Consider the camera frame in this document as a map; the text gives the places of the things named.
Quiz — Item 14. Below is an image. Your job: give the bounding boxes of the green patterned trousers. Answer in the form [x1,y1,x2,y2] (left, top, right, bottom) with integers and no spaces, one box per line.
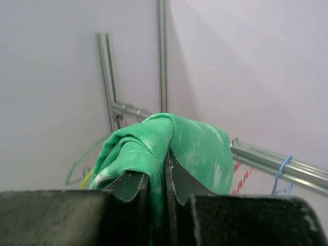
[90,113,234,245]

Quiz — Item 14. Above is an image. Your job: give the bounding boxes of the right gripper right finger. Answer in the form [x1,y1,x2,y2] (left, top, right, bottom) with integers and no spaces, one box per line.
[165,151,327,245]

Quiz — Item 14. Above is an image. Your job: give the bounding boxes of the lime green hanger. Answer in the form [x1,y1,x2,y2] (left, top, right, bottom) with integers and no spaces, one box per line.
[79,167,93,190]

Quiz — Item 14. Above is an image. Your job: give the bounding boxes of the aluminium frame post left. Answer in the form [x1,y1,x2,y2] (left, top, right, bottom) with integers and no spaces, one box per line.
[97,1,168,132]

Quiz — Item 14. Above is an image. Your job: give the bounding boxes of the green plastic hanger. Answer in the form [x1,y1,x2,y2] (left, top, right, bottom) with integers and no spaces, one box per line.
[64,135,109,187]

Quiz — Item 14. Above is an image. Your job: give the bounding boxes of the blue plastic hanger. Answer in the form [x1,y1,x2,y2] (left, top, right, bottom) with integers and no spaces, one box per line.
[271,154,294,197]

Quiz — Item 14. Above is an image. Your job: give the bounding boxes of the pink plastic hanger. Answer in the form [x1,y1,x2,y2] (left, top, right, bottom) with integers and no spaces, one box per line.
[230,161,254,195]

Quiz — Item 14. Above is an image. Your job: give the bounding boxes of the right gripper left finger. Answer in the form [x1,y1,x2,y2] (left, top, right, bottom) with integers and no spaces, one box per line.
[1,172,149,245]

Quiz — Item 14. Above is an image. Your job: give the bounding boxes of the aluminium hanging rail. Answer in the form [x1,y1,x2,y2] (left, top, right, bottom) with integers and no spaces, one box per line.
[112,101,328,198]

